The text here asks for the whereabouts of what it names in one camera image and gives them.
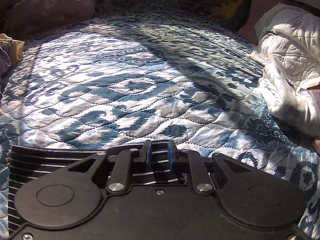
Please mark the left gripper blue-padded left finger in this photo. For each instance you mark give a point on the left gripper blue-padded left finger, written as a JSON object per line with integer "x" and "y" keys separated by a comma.
{"x": 120, "y": 180}

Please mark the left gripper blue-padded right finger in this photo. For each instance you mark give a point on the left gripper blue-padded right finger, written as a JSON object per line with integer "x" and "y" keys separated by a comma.
{"x": 191, "y": 163}

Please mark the black white striped garment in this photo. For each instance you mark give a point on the black white striped garment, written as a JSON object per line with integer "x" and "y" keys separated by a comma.
{"x": 61, "y": 194}

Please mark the blue white quilted bedspread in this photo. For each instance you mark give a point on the blue white quilted bedspread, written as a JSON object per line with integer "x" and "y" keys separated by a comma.
{"x": 155, "y": 73}

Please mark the pink cartoon print garment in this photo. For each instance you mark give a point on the pink cartoon print garment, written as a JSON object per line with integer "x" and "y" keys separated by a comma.
{"x": 316, "y": 145}

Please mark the purple garment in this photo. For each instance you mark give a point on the purple garment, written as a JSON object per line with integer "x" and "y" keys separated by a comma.
{"x": 315, "y": 91}

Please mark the yellow plush toy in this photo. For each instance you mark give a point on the yellow plush toy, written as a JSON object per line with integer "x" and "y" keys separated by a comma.
{"x": 226, "y": 11}

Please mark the white quilted blanket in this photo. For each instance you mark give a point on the white quilted blanket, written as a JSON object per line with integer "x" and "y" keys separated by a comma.
{"x": 290, "y": 36}

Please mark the pink pillow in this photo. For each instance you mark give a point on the pink pillow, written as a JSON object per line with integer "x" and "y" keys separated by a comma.
{"x": 257, "y": 10}

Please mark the mauve rolled duvet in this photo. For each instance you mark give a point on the mauve rolled duvet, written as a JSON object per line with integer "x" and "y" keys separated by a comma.
{"x": 33, "y": 16}

